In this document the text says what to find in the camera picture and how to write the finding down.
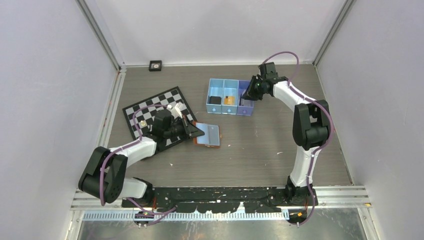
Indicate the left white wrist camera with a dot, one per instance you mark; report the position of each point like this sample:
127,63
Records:
176,111

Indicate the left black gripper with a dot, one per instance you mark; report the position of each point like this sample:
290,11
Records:
189,130

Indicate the light blue bin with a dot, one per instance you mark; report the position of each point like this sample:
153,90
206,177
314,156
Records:
230,88
215,88

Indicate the light blue left bin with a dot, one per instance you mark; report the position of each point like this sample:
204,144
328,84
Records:
215,88

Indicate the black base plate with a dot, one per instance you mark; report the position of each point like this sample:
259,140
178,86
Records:
219,200

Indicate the orange card in bin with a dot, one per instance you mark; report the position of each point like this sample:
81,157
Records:
229,100

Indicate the light blue middle bin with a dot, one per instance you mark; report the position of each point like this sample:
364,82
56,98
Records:
230,88

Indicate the brown leather card holder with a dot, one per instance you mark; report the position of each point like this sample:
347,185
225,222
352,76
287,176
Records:
211,137

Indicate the black card in bin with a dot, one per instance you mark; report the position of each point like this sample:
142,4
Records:
215,100

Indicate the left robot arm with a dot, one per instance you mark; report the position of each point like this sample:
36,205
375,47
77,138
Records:
104,176

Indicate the purple right bin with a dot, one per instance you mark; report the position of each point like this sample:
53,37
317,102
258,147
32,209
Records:
244,107

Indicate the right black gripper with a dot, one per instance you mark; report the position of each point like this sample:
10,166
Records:
249,94

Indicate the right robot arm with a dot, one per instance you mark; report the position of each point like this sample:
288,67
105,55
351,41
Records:
311,128

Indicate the small black square box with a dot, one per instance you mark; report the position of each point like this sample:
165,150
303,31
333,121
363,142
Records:
155,66

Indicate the black white chessboard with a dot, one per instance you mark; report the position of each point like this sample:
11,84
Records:
146,110

